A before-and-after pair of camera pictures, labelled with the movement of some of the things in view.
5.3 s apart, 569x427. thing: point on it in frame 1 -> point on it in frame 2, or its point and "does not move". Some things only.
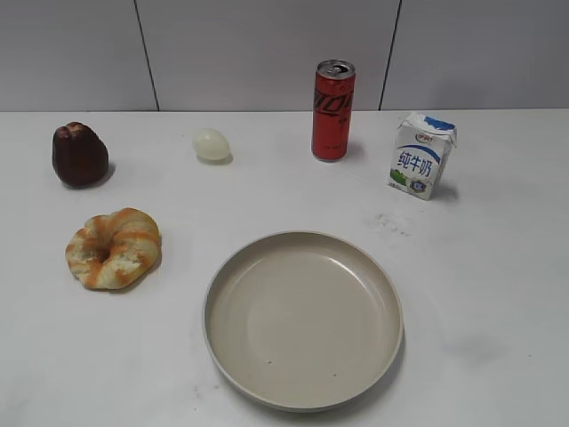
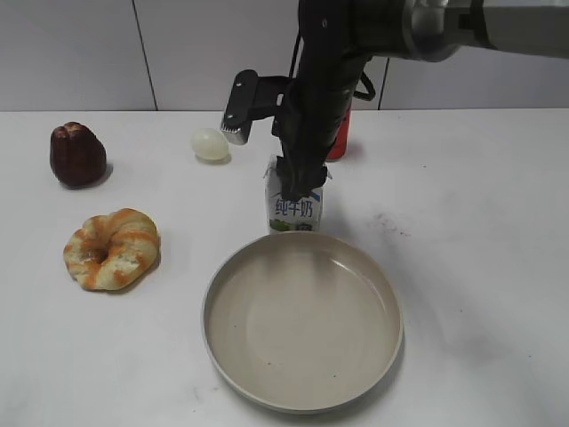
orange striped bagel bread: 115,250 does not move
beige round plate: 303,318 does not move
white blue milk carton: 422,146 -> 285,215
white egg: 211,144 does not move
